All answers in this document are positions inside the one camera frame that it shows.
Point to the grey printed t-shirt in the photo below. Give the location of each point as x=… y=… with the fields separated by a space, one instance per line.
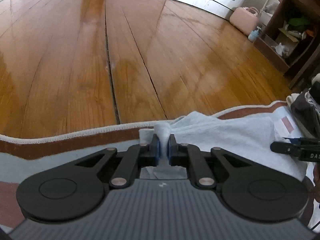
x=225 y=135

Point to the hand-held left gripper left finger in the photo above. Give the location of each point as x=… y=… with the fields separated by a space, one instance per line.
x=156 y=152

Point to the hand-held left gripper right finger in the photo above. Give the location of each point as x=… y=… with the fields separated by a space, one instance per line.
x=170 y=152

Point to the small light blue bottle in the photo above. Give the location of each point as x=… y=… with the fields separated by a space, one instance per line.
x=253 y=35

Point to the cream plain folded garment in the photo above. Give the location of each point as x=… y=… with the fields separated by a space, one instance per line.
x=292 y=99

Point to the white plastic bag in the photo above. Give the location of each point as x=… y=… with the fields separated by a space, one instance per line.
x=281 y=50

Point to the cream waffle folded sweater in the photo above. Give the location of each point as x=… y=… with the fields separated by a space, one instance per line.
x=317 y=78

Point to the open cardboard box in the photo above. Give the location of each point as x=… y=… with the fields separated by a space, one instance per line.
x=288 y=33

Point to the checked rug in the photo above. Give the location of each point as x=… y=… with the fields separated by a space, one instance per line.
x=50 y=155

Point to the green bag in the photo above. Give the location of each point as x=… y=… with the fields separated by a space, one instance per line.
x=298 y=23

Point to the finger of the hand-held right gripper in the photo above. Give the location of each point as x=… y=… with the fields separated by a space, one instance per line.
x=282 y=147
x=295 y=140

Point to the pink bag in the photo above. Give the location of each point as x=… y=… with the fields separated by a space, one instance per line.
x=243 y=20

